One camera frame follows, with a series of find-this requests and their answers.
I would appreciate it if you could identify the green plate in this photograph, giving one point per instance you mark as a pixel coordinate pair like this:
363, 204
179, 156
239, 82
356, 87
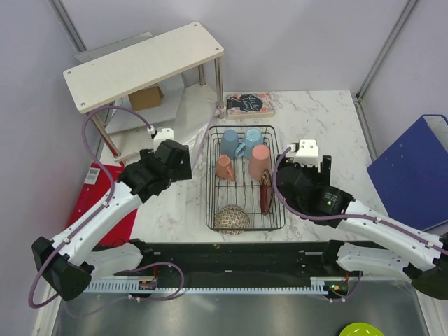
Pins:
360, 329

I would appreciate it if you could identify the white slotted cable duct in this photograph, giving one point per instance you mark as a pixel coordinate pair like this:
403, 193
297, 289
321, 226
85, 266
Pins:
136, 286

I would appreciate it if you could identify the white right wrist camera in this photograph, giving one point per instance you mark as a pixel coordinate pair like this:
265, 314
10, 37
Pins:
305, 152

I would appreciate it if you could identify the light blue mug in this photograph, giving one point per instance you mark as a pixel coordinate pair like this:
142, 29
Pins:
251, 139

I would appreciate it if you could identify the pink tumbler cup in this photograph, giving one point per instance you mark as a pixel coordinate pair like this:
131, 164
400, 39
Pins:
259, 162

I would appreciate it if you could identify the cardboard box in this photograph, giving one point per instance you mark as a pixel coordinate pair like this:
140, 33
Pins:
146, 99

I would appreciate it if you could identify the blue binder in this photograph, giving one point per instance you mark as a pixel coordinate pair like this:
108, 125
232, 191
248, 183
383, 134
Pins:
410, 176

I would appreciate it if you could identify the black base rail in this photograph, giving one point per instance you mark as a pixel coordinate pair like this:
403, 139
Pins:
238, 264

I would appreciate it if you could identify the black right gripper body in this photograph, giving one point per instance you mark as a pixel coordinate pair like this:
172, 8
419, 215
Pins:
311, 174

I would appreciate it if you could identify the white wooden shelf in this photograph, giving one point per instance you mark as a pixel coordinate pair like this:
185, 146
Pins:
185, 63

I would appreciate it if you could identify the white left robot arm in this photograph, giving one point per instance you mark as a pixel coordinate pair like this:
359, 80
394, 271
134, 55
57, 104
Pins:
68, 262

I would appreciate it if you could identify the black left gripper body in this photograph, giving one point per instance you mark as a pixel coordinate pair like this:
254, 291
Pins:
183, 173

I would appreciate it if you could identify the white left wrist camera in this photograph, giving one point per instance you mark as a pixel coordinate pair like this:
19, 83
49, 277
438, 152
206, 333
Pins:
160, 133

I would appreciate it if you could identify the floral cover book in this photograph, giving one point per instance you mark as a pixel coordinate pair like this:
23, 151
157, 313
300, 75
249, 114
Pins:
250, 105

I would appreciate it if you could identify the black wire dish rack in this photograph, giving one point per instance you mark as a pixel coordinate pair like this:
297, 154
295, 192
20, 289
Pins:
244, 192

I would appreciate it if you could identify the patterned ceramic bowl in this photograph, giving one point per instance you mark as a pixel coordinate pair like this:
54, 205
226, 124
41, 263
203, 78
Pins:
231, 220

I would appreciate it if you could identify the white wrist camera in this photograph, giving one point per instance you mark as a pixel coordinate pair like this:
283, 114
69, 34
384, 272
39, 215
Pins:
305, 152
160, 133

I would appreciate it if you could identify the blue tumbler cup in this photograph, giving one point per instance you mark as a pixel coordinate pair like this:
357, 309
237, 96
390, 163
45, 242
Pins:
229, 143

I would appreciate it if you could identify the red floral plate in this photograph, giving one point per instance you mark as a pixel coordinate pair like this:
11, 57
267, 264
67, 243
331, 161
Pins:
266, 192

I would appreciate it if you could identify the pink mug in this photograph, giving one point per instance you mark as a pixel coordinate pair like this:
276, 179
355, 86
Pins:
223, 168

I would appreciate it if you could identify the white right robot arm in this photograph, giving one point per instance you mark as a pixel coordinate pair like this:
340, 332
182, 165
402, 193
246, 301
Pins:
415, 256

